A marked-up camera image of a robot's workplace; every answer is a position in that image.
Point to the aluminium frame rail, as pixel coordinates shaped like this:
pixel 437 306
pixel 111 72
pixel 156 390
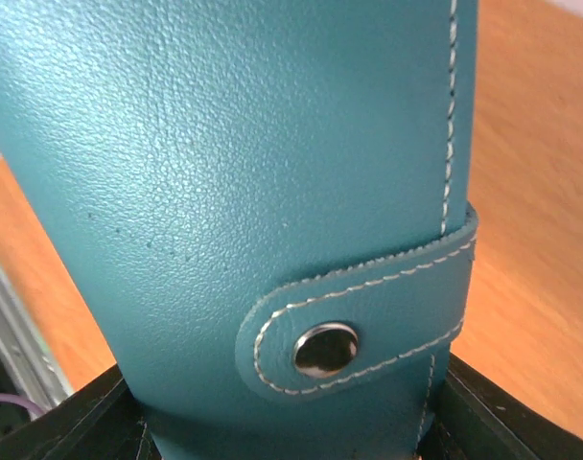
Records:
pixel 24 353

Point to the teal leather card holder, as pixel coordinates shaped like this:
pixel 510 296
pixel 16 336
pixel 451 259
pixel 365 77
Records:
pixel 263 204

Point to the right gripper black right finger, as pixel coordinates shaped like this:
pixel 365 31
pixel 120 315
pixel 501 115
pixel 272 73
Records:
pixel 476 419

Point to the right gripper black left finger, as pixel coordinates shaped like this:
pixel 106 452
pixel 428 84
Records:
pixel 101 421

